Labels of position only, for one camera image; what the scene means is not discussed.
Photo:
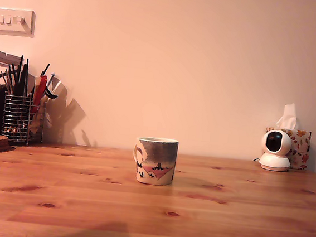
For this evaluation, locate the painted ceramic coffee mug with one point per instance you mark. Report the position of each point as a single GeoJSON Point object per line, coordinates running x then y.
{"type": "Point", "coordinates": [156, 160]}

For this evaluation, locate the brown wooden chopstick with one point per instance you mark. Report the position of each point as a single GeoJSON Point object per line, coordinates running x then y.
{"type": "Point", "coordinates": [7, 81]}

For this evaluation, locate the tall black chopstick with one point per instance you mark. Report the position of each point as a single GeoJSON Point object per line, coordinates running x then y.
{"type": "Point", "coordinates": [19, 77]}
{"type": "Point", "coordinates": [26, 80]}

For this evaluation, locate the white tissue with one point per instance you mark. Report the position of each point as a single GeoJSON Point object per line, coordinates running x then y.
{"type": "Point", "coordinates": [288, 117]}

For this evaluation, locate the small white round camera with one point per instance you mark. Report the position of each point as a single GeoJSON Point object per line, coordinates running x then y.
{"type": "Point", "coordinates": [275, 160]}

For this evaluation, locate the leaf print tissue box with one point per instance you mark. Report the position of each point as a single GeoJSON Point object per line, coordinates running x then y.
{"type": "Point", "coordinates": [301, 149]}

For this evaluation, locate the white wall switch plate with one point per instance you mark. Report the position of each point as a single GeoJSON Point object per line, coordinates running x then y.
{"type": "Point", "coordinates": [13, 27]}

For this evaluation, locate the red and white utensil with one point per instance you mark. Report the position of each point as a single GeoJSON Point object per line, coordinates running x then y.
{"type": "Point", "coordinates": [40, 90]}

